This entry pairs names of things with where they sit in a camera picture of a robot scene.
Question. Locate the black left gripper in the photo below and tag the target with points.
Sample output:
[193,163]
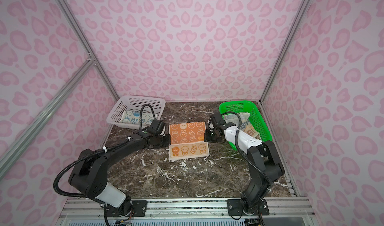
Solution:
[168,140]

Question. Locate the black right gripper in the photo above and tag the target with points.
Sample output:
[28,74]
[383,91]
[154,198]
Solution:
[207,138]

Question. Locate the blue bunny pattern towel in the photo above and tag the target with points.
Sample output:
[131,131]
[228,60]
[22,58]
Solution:
[131,117]

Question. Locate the green plastic basket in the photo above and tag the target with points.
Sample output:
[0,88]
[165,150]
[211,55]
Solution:
[255,118]

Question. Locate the orange bunny towel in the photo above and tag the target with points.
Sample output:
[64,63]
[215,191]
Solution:
[187,141]

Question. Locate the white plastic basket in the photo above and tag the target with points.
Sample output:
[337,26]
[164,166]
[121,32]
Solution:
[134,103]

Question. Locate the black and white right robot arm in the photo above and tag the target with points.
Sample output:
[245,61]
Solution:
[275,168]

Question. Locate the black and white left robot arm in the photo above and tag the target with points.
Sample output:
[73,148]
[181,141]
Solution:
[90,175]

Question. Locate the pale blue patterned towel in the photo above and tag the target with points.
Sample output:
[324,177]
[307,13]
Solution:
[246,125]

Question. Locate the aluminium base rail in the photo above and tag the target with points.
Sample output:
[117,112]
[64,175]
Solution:
[294,211]

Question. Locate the aluminium frame corner post right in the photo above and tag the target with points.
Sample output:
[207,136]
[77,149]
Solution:
[295,26]

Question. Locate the aluminium frame corner post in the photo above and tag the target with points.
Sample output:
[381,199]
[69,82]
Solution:
[295,26]
[80,34]

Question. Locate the aluminium frame corner post left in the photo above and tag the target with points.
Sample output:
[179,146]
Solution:
[80,34]

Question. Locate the aluminium diagonal frame bar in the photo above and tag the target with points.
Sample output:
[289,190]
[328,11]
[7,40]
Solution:
[29,134]

